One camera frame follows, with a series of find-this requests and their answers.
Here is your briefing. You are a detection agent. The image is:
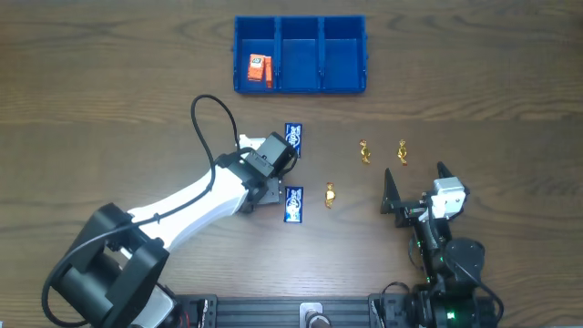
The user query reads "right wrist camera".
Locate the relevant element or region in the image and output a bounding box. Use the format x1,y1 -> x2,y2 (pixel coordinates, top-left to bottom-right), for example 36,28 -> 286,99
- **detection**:
427,176 -> 468,223

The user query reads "blue candy pack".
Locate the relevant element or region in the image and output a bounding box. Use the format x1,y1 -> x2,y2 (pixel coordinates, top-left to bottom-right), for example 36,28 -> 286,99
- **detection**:
283,185 -> 304,225
284,122 -> 303,159

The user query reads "black cable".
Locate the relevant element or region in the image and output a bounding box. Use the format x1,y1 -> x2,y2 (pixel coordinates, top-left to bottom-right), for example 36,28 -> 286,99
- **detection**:
455,261 -> 506,325
40,94 -> 242,328

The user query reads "mounting rail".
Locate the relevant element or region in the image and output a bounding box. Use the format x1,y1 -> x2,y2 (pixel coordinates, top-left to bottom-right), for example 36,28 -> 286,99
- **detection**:
154,293 -> 497,328

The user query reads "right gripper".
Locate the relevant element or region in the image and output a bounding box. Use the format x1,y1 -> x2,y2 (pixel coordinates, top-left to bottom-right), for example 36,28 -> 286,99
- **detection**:
380,161 -> 456,229

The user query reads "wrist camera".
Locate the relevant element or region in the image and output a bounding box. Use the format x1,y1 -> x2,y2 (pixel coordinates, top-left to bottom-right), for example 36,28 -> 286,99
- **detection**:
427,176 -> 468,223
237,134 -> 268,159

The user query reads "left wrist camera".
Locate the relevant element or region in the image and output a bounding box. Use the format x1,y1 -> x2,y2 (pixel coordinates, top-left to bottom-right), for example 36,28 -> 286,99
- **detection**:
237,134 -> 268,159

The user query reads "blue tray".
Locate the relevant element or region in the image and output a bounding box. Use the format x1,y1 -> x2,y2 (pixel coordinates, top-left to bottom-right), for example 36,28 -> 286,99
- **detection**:
232,15 -> 368,96

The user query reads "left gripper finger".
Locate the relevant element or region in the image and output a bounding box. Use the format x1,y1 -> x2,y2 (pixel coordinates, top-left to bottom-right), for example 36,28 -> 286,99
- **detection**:
265,176 -> 282,206

